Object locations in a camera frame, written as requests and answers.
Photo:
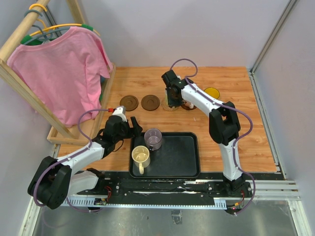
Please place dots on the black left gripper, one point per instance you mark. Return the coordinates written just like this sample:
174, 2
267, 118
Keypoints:
137, 129

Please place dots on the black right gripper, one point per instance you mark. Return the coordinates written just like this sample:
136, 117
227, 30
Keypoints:
172, 103

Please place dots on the white mug yellow handle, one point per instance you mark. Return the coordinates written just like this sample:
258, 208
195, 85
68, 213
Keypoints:
166, 98

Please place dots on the purple cup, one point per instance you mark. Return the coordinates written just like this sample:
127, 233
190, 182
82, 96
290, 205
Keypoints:
153, 139

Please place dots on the woven rattan coaster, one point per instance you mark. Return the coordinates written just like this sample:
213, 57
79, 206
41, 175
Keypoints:
164, 104

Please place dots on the brown wooden coaster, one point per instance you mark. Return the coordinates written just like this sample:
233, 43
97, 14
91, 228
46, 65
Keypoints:
150, 102
130, 102
188, 106

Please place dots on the cream yellow mug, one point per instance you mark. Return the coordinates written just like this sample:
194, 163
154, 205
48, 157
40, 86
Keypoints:
141, 157

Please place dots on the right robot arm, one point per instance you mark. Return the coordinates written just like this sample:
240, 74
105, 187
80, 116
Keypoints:
224, 125

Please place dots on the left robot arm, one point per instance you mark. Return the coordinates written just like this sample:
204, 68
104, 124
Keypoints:
55, 180

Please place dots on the black serving tray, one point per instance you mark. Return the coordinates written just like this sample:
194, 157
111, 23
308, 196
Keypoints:
178, 157

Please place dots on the wooden clothes rack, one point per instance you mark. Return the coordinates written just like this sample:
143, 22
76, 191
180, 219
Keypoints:
58, 134

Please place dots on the pink t-shirt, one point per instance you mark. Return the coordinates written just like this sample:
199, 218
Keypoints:
65, 74

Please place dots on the yellow clothes hanger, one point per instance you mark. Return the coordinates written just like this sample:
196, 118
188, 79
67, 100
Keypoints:
77, 14

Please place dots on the grey clothes hanger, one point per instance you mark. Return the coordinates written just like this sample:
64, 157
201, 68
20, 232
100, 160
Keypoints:
42, 37

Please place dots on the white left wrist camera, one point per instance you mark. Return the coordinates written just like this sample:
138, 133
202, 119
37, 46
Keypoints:
119, 114

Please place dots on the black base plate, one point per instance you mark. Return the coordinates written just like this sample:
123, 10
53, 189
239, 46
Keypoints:
168, 192

